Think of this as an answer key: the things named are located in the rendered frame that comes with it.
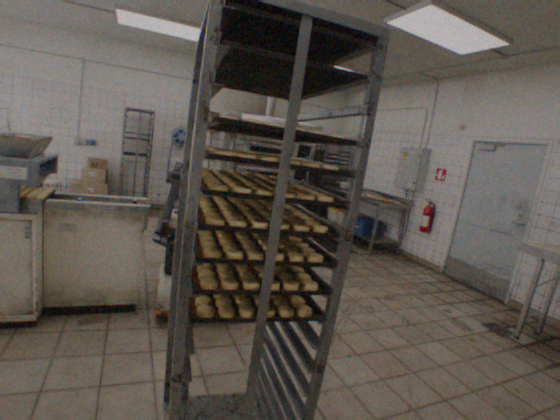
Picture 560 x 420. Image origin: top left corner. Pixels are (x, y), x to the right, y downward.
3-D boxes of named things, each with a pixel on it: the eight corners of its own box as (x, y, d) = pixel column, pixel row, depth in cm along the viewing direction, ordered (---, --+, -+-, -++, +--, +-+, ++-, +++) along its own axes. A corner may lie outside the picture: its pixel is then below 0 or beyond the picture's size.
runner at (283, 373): (254, 321, 166) (255, 316, 165) (259, 321, 166) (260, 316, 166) (299, 418, 106) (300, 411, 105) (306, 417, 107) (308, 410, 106)
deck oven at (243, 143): (227, 228, 576) (242, 111, 541) (213, 212, 684) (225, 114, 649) (306, 232, 638) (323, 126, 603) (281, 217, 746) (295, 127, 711)
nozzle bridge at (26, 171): (-24, 212, 185) (-25, 156, 179) (12, 191, 249) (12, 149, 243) (36, 214, 199) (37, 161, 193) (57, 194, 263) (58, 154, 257)
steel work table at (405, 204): (312, 225, 704) (320, 180, 687) (340, 227, 733) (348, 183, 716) (368, 256, 533) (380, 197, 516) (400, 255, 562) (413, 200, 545)
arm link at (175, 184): (187, 178, 199) (169, 173, 196) (188, 173, 194) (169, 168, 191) (170, 244, 179) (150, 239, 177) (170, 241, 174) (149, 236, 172)
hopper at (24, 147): (-16, 155, 187) (-16, 132, 185) (12, 150, 237) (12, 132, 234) (37, 160, 200) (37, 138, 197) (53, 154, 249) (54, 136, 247)
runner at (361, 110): (284, 121, 148) (284, 115, 148) (289, 122, 149) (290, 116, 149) (357, 113, 88) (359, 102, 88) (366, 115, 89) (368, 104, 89)
